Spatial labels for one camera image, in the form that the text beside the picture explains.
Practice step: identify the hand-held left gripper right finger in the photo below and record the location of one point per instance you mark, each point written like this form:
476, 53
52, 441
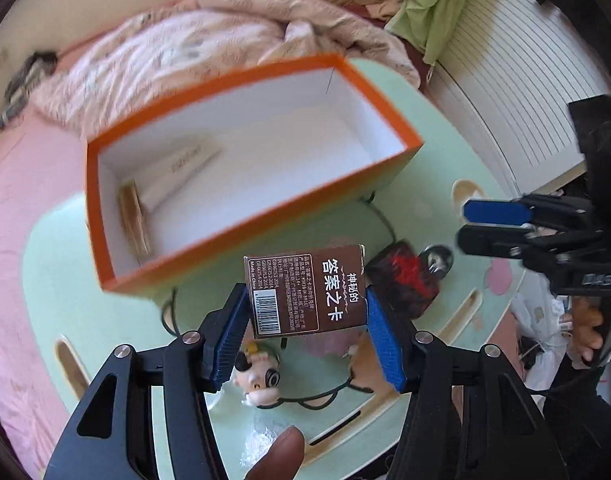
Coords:
385, 350

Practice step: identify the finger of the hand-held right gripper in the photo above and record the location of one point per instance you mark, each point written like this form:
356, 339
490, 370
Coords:
490, 241
495, 210

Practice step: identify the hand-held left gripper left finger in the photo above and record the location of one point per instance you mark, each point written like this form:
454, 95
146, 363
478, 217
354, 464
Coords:
230, 340

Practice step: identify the orange cardboard box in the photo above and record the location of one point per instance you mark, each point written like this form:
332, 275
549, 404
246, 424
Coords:
210, 255

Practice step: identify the brown card box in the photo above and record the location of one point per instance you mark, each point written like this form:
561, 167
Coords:
305, 290

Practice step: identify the person's right forearm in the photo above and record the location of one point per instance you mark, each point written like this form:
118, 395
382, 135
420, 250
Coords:
575, 395

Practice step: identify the light green desktop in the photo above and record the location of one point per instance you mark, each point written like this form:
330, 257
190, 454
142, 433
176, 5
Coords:
425, 185

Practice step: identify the person's right hand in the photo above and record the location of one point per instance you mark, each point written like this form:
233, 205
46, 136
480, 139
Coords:
585, 327

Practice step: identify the black and white round trinket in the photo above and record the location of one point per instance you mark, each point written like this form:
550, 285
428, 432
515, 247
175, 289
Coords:
438, 257

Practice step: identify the dark red-patterned case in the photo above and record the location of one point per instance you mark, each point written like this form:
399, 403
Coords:
405, 280

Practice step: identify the white crumpled cloth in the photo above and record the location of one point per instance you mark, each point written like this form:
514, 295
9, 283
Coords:
535, 320

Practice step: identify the brown rounded object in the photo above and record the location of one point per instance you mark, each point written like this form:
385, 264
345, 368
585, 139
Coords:
280, 455

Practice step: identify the white slatted panel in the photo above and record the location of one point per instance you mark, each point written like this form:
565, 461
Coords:
510, 85

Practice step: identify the tan flat wooden object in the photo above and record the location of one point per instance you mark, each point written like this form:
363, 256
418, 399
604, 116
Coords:
135, 220

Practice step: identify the cream paper sleeve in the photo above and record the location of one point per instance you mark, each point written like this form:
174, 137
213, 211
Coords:
185, 165

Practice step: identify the light green cloth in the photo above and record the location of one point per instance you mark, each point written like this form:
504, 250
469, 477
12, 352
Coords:
430, 5

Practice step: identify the pink bed sheet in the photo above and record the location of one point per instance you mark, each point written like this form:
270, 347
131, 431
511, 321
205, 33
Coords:
25, 210

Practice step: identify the pink quilt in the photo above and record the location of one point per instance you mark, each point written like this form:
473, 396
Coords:
210, 35

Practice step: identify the dark folded clothing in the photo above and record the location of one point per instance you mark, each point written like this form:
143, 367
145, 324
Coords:
23, 85

